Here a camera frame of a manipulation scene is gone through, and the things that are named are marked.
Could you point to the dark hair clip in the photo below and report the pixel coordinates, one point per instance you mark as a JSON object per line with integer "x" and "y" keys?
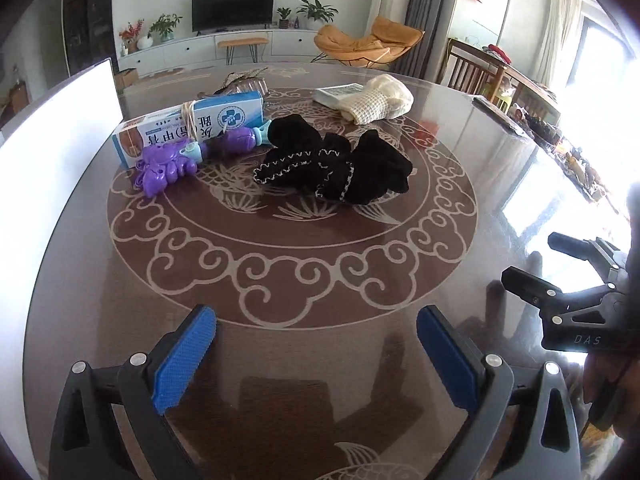
{"x": 240, "y": 80}

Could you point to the grey curtain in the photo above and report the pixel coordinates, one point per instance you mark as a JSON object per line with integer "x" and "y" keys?
{"x": 425, "y": 5}

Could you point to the green potted plant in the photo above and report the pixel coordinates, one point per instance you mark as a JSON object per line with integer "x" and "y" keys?
{"x": 165, "y": 27}

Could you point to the dark display cabinet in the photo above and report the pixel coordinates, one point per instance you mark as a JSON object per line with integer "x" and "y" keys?
{"x": 85, "y": 15}

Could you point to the cardboard box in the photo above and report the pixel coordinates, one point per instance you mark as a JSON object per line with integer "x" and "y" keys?
{"x": 127, "y": 77}

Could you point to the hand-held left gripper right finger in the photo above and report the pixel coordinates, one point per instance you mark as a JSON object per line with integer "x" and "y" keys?
{"x": 447, "y": 360}

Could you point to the wooden chair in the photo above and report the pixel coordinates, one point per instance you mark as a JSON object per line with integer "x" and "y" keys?
{"x": 520, "y": 92}
{"x": 465, "y": 67}

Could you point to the clutter of small table things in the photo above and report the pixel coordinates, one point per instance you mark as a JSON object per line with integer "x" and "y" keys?
{"x": 565, "y": 145}

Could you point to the white round vase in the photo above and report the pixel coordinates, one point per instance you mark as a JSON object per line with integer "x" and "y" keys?
{"x": 144, "y": 43}

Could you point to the small potted plant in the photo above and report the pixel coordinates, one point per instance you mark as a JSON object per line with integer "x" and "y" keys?
{"x": 283, "y": 17}

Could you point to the black sock with grey trim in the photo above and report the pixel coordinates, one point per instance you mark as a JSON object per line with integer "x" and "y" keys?
{"x": 295, "y": 140}
{"x": 375, "y": 165}

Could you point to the brown patterned desktop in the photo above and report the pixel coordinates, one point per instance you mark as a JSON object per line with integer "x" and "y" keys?
{"x": 500, "y": 185}

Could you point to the orange rocking chair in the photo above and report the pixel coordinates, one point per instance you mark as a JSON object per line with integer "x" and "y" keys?
{"x": 350, "y": 42}

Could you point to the red flower arrangement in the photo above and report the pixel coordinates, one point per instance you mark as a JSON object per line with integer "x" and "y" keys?
{"x": 131, "y": 35}

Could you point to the cream mesh bag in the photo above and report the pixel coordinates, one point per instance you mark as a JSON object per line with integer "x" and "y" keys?
{"x": 380, "y": 97}

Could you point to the blue white medicine box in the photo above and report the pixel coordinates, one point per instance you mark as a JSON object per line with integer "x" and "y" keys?
{"x": 220, "y": 117}

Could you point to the white curtain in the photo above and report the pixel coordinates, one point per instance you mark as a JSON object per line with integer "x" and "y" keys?
{"x": 557, "y": 35}

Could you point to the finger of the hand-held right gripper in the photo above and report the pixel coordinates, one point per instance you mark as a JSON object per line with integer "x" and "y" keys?
{"x": 575, "y": 245}
{"x": 530, "y": 285}

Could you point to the white flat box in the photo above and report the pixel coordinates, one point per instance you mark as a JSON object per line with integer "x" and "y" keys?
{"x": 335, "y": 94}

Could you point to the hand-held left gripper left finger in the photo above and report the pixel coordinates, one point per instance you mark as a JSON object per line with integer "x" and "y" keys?
{"x": 185, "y": 360}

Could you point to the wooden bench with metal legs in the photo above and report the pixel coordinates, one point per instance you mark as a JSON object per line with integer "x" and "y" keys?
{"x": 242, "y": 40}

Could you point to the purple plastic toy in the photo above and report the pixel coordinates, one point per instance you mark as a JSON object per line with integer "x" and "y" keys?
{"x": 160, "y": 167}

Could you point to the large leafy potted plant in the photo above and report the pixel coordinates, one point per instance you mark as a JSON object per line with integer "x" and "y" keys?
{"x": 315, "y": 12}

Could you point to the white TV cabinet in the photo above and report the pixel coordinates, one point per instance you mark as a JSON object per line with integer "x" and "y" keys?
{"x": 200, "y": 47}

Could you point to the black television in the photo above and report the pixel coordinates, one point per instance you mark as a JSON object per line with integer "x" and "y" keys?
{"x": 232, "y": 7}

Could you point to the person's right hand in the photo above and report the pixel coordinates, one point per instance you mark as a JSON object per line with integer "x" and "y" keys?
{"x": 607, "y": 390}

